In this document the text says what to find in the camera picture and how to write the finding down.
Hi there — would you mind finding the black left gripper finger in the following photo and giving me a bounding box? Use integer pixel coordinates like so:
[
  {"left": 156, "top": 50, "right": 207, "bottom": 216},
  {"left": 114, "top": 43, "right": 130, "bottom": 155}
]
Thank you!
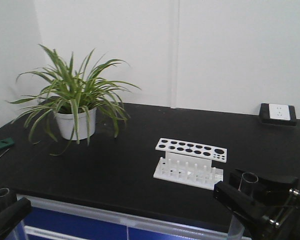
[{"left": 0, "top": 197, "right": 32, "bottom": 240}]

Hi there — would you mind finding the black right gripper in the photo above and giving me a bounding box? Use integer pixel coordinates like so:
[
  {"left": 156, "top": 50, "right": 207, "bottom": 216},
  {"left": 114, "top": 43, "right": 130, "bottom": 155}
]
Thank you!
[{"left": 213, "top": 169, "right": 300, "bottom": 240}]

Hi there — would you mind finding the clear glass tube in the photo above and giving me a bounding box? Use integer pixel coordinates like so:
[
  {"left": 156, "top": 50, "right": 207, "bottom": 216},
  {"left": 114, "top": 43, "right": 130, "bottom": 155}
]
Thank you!
[
  {"left": 239, "top": 172, "right": 259, "bottom": 197},
  {"left": 0, "top": 187, "right": 11, "bottom": 201}
]

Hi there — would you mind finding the blue cabinet front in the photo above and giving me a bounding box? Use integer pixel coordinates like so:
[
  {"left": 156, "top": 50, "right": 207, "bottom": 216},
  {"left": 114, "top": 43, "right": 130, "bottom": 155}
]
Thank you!
[{"left": 13, "top": 194, "right": 231, "bottom": 240}]

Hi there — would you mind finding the metal hex key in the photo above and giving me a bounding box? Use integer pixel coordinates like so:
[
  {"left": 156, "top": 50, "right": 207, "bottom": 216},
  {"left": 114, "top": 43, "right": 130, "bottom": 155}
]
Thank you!
[{"left": 0, "top": 148, "right": 10, "bottom": 158}]

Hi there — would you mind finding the green flat tool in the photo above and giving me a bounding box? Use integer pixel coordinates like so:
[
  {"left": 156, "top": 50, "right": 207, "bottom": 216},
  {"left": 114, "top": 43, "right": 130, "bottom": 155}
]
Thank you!
[{"left": 0, "top": 137, "right": 15, "bottom": 150}]

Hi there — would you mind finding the white test tube rack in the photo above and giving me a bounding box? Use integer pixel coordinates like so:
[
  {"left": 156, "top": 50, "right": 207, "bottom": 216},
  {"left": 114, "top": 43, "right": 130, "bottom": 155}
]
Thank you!
[{"left": 153, "top": 137, "right": 227, "bottom": 190}]

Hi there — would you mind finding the white plant pot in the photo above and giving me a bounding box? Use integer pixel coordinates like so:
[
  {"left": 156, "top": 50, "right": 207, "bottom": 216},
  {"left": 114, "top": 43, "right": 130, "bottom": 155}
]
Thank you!
[{"left": 54, "top": 106, "right": 97, "bottom": 141}]

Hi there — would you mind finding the green spider plant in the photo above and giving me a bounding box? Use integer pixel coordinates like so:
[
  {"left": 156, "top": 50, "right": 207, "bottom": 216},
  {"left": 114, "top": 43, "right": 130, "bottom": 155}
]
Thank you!
[{"left": 11, "top": 45, "right": 132, "bottom": 144}]

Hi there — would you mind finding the white wall socket box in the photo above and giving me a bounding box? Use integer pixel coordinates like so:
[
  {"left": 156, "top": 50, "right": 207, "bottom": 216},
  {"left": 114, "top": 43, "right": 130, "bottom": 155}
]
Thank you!
[{"left": 259, "top": 103, "right": 297, "bottom": 126}]

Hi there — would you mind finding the white wall cable duct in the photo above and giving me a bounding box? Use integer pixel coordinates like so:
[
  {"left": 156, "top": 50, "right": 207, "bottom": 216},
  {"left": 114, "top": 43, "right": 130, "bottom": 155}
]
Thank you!
[{"left": 168, "top": 0, "right": 181, "bottom": 109}]

